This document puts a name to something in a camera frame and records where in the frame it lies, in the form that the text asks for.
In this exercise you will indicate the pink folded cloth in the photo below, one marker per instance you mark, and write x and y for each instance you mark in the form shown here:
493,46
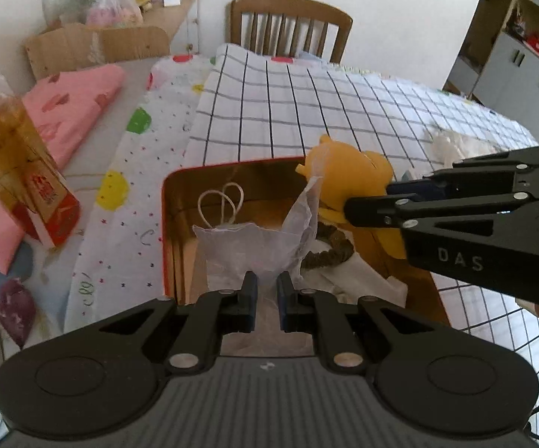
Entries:
73,98

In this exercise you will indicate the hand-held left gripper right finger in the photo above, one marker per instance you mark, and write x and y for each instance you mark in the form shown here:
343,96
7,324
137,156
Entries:
285,303

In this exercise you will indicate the yellow plush toy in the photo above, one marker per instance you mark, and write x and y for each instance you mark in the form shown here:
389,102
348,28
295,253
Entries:
344,172

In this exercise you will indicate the cardboard box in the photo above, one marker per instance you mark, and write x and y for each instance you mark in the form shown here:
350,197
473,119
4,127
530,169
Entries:
64,51

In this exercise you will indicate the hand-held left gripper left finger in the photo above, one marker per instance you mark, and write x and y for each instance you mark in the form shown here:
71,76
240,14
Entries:
249,303

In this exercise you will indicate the light blue cloth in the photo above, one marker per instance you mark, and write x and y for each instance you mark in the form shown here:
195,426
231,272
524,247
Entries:
313,56

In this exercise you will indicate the amber tea bottle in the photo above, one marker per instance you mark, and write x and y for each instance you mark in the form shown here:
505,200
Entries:
22,172

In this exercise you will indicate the brown hair scrunchie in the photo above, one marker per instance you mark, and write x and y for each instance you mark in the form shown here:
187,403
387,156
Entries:
339,247

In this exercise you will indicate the wooden side cabinet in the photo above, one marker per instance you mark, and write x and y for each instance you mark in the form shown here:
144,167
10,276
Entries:
185,32

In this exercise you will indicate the white checked tablecloth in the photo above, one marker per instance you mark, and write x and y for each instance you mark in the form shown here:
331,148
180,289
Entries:
260,116

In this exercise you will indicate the clear plastic bag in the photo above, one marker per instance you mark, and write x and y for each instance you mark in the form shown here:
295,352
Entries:
232,252

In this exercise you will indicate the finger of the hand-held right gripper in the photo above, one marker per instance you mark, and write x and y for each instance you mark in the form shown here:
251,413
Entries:
437,210
507,172

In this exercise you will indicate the plastic bag of candy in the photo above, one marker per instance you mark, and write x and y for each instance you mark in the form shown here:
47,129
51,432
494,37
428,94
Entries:
110,9

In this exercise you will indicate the wooden chair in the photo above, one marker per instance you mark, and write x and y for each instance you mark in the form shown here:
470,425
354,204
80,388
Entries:
292,4

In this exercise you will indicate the red tin box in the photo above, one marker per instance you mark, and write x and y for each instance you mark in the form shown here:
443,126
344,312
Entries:
185,224

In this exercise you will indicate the white mesh bag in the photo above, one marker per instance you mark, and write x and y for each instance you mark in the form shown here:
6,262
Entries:
451,144

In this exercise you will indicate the white wall cupboard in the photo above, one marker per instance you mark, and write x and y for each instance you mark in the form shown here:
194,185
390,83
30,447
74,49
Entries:
507,79

